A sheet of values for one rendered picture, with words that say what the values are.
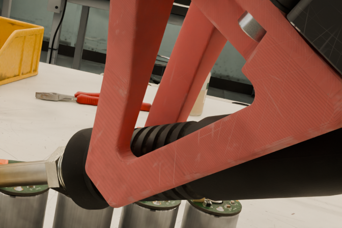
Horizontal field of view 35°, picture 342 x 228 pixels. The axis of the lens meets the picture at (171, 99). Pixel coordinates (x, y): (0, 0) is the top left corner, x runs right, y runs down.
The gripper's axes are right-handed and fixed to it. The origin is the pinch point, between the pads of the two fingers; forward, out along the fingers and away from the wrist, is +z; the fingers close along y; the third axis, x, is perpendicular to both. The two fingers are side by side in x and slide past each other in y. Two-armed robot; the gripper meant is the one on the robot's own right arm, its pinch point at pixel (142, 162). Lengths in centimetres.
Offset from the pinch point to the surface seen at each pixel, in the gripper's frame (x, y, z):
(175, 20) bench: -105, -209, 80
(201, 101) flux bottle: -13.6, -41.9, 17.4
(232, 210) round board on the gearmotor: 1.7, -8.3, 3.6
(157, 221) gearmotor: 0.3, -5.8, 5.2
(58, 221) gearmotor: -2.1, -3.4, 7.5
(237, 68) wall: -131, -413, 148
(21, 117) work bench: -18.7, -21.6, 22.5
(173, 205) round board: 0.1, -6.4, 4.5
